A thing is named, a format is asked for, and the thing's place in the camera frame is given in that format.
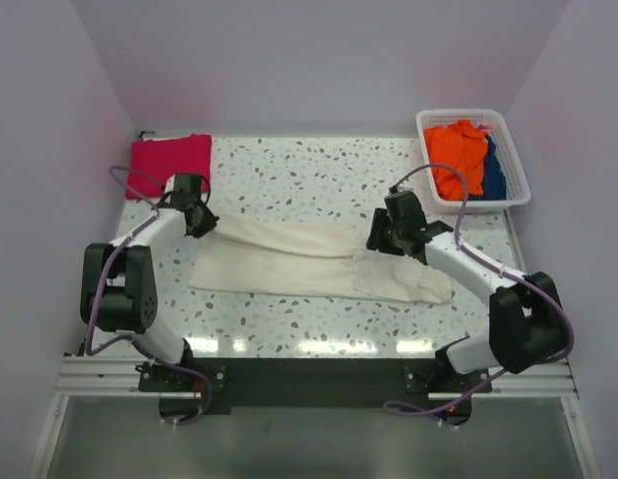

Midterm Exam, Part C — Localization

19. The cream white t-shirt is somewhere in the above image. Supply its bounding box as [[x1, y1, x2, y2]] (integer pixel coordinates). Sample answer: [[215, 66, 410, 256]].
[[189, 211, 453, 304]]

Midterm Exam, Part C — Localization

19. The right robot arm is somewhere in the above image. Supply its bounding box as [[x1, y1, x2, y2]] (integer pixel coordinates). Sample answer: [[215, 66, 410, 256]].
[[366, 190, 574, 392]]

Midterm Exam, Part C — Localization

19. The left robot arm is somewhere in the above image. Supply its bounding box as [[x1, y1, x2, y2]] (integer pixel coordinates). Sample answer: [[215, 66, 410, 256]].
[[80, 166, 219, 391]]

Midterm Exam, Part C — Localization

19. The folded red t-shirt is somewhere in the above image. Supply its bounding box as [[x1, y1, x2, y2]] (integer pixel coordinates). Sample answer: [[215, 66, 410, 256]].
[[126, 134, 213, 200]]

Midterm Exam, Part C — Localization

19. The blue t-shirt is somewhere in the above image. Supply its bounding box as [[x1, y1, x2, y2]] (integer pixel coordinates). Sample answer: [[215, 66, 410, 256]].
[[469, 136, 507, 201]]

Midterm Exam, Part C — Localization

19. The orange t-shirt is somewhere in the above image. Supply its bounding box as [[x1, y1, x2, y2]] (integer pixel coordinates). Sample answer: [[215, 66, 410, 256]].
[[424, 119, 488, 202]]

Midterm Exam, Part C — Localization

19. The white plastic laundry basket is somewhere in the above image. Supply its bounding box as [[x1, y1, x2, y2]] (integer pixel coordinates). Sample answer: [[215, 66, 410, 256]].
[[416, 109, 531, 214]]

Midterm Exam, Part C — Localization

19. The pink garment in basket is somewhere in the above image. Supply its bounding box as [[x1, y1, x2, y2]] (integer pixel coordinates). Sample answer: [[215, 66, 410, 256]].
[[476, 123, 494, 135]]

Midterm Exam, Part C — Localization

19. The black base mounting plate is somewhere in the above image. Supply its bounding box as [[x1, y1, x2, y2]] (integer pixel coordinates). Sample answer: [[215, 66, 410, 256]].
[[136, 358, 489, 418]]

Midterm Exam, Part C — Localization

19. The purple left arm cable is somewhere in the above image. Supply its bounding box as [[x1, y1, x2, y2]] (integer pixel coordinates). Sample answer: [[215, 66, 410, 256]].
[[84, 166, 213, 426]]

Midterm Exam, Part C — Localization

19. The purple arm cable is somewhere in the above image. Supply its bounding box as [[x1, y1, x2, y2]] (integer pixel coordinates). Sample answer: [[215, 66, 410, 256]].
[[382, 164, 577, 416], [84, 166, 213, 426]]

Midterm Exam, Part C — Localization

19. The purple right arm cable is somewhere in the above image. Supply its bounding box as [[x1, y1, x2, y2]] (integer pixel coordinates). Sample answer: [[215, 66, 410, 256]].
[[382, 164, 577, 416]]

